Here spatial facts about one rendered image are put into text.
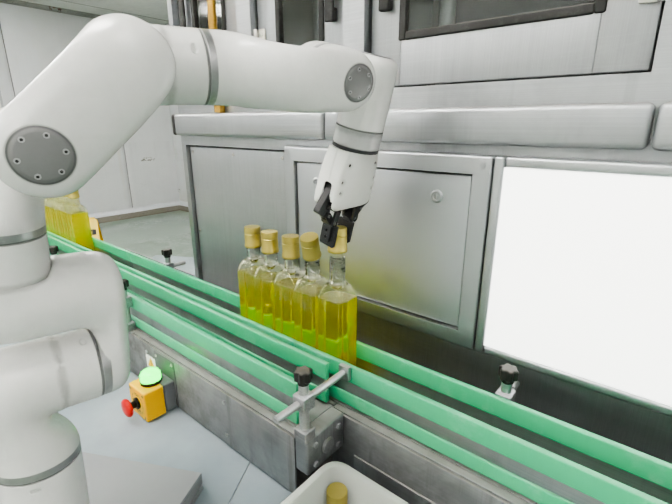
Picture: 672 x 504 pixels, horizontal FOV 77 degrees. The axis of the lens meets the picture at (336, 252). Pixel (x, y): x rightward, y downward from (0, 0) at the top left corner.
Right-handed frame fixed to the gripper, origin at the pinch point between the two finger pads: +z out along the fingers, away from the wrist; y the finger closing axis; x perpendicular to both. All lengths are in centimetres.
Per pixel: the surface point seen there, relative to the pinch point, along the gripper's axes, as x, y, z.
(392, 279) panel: 6.8, -12.5, 10.1
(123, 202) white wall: -549, -217, 242
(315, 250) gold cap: -2.7, 1.4, 4.6
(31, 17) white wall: -608, -143, 17
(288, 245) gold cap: -9.2, 1.7, 6.6
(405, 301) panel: 10.9, -12.5, 13.0
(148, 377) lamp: -26, 21, 42
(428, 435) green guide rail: 28.5, 4.3, 21.5
